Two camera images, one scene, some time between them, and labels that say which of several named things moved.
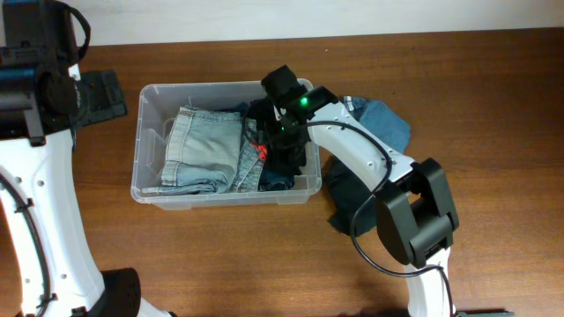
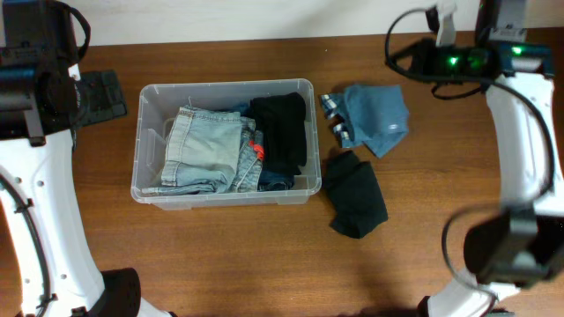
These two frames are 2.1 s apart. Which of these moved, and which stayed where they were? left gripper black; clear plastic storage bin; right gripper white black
Moved: right gripper white black
Stayed: clear plastic storage bin; left gripper black
